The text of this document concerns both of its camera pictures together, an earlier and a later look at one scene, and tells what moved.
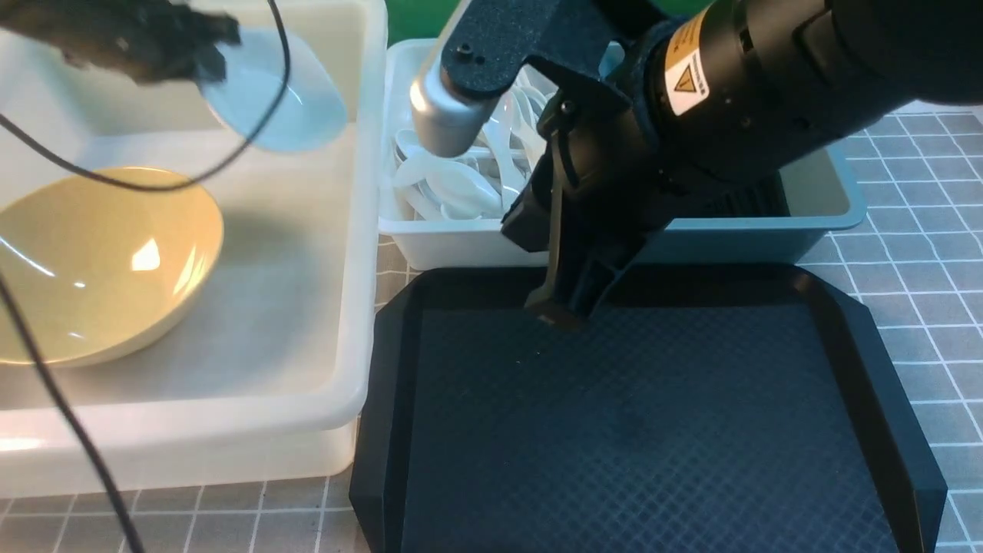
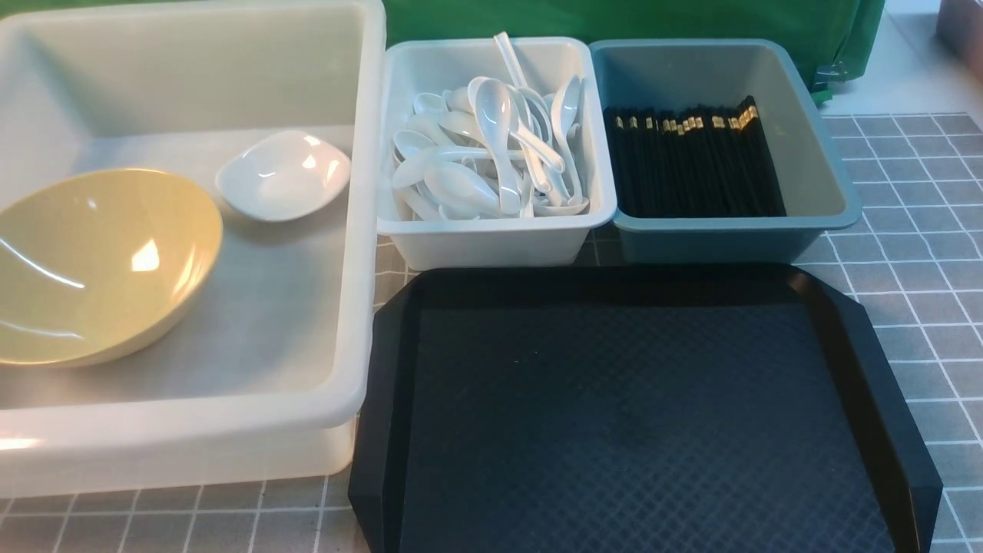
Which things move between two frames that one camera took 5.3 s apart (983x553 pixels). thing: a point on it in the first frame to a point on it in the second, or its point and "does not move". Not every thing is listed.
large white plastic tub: [257, 387] does not move
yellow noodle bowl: [97, 268] does not move
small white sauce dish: [314, 110] to [283, 176]
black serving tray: [698, 408] does not move
